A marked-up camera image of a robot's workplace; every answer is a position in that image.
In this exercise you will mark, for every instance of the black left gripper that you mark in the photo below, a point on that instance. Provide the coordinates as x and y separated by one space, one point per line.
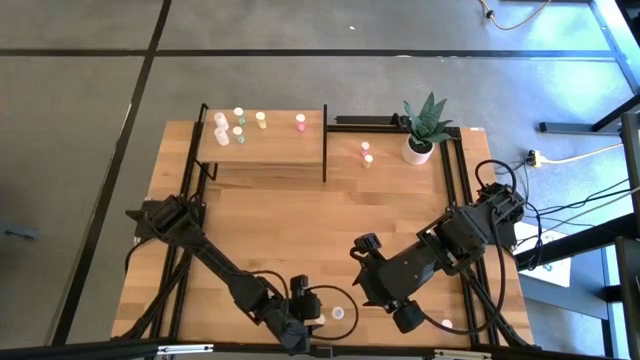
300 305

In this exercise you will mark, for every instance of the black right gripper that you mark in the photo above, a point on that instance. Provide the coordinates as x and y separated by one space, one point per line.
369 245

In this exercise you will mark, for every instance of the white round bottle cap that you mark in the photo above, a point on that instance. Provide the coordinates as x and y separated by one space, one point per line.
320 320

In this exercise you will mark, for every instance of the opaque white medicine bottle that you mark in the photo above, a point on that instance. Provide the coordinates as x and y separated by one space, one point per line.
337 313

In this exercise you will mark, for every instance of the yellow medicine bottle white cap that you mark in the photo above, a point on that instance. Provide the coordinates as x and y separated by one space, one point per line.
368 161
260 119

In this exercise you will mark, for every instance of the large translucent white bottle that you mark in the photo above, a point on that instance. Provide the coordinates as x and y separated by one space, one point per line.
220 119

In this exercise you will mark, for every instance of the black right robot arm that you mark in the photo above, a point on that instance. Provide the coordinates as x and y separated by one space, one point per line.
450 240

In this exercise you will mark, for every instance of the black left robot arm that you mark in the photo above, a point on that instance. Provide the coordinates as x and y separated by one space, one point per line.
215 257

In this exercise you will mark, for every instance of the wooden shelf with black legs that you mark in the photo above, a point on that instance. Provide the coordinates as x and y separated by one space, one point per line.
280 145

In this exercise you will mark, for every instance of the green succulent in white pot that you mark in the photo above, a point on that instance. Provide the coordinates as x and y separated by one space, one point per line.
419 152

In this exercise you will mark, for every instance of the white paper sheet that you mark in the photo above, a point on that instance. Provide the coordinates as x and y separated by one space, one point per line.
550 272

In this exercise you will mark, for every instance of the power strip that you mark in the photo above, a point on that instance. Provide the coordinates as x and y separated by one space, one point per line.
534 158

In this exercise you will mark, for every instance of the dark desk panel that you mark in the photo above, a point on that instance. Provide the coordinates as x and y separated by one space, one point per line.
629 300
631 175

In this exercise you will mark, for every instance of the black desk leg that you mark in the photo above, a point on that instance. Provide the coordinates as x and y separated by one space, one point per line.
570 127

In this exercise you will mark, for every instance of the grey floor object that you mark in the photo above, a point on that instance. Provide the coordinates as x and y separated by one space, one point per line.
17 231

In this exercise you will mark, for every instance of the black aluminium frame rails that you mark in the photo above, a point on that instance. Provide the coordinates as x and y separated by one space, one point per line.
178 300
465 300

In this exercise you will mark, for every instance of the silver metal bracket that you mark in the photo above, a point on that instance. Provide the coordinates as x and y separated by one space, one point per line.
462 354
185 349

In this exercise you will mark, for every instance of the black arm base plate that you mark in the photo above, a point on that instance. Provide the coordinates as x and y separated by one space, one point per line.
507 237
145 231

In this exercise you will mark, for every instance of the short black frame bar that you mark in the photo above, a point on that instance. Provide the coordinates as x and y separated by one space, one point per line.
365 128

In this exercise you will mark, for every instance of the black diagonal desk frame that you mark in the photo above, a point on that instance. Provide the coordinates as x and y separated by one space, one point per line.
575 245

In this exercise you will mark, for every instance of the long black frame bar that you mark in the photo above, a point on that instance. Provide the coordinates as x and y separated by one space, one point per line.
100 348

